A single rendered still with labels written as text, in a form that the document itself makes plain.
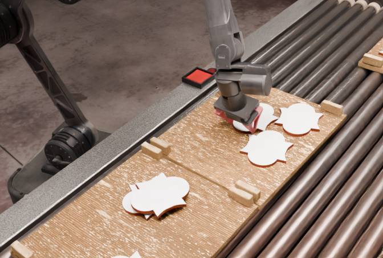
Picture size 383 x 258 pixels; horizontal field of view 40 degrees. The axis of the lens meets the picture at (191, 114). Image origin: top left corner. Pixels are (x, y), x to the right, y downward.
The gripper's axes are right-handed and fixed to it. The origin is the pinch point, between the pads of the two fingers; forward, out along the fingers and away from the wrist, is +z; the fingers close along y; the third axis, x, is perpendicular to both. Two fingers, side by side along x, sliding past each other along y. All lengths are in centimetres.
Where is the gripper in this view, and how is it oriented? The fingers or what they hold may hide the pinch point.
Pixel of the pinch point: (243, 125)
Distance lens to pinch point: 138.1
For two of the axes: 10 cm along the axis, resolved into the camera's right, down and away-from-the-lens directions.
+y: -7.6, -3.3, 5.6
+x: -5.9, 7.1, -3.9
